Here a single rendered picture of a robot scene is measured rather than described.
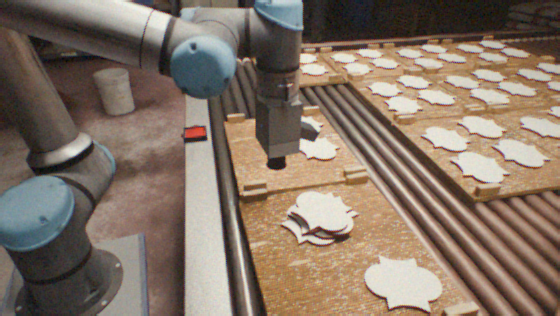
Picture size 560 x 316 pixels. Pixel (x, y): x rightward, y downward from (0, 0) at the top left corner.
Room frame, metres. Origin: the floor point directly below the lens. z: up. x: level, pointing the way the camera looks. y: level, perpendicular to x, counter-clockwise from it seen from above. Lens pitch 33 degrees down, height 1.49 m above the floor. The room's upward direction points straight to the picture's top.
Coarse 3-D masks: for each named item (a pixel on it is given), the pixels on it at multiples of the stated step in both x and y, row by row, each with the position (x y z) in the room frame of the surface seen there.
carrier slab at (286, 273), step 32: (288, 192) 0.69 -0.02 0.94; (320, 192) 0.69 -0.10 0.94; (352, 192) 0.69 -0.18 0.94; (256, 224) 0.58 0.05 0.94; (384, 224) 0.58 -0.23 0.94; (256, 256) 0.49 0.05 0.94; (288, 256) 0.49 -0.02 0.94; (320, 256) 0.49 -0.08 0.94; (352, 256) 0.49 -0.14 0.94; (384, 256) 0.49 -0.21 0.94; (416, 256) 0.49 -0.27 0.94; (288, 288) 0.41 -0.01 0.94; (320, 288) 0.41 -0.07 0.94; (352, 288) 0.41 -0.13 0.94; (448, 288) 0.42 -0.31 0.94
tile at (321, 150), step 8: (304, 144) 0.91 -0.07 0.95; (312, 144) 0.91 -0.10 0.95; (320, 144) 0.91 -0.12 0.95; (328, 144) 0.91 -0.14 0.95; (304, 152) 0.87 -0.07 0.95; (312, 152) 0.87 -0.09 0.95; (320, 152) 0.87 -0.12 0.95; (328, 152) 0.87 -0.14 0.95; (320, 160) 0.84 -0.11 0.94; (328, 160) 0.84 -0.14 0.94
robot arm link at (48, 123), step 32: (0, 32) 0.55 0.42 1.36; (0, 64) 0.54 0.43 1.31; (32, 64) 0.57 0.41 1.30; (0, 96) 0.54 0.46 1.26; (32, 96) 0.55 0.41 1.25; (32, 128) 0.54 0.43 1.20; (64, 128) 0.57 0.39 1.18; (32, 160) 0.54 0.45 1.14; (64, 160) 0.54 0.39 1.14; (96, 160) 0.58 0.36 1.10; (96, 192) 0.54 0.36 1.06
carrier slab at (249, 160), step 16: (320, 112) 1.15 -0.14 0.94; (240, 128) 1.03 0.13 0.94; (320, 128) 1.04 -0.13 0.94; (240, 144) 0.93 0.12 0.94; (256, 144) 0.93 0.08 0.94; (336, 144) 0.93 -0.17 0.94; (240, 160) 0.84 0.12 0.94; (256, 160) 0.84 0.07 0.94; (288, 160) 0.84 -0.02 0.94; (304, 160) 0.84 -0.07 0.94; (336, 160) 0.84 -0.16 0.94; (352, 160) 0.84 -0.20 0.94; (240, 176) 0.76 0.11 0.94; (256, 176) 0.76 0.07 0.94; (272, 176) 0.76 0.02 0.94; (288, 176) 0.76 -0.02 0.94; (304, 176) 0.76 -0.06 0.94; (320, 176) 0.76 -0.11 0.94; (336, 176) 0.76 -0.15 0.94; (368, 176) 0.76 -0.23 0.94; (240, 192) 0.69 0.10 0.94; (272, 192) 0.70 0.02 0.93
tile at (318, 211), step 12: (312, 192) 0.64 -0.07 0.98; (300, 204) 0.60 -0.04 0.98; (312, 204) 0.60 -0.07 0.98; (324, 204) 0.60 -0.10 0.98; (336, 204) 0.60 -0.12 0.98; (300, 216) 0.57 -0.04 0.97; (312, 216) 0.56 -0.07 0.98; (324, 216) 0.56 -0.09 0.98; (336, 216) 0.56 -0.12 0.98; (312, 228) 0.53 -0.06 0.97; (324, 228) 0.53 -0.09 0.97; (336, 228) 0.53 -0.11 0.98
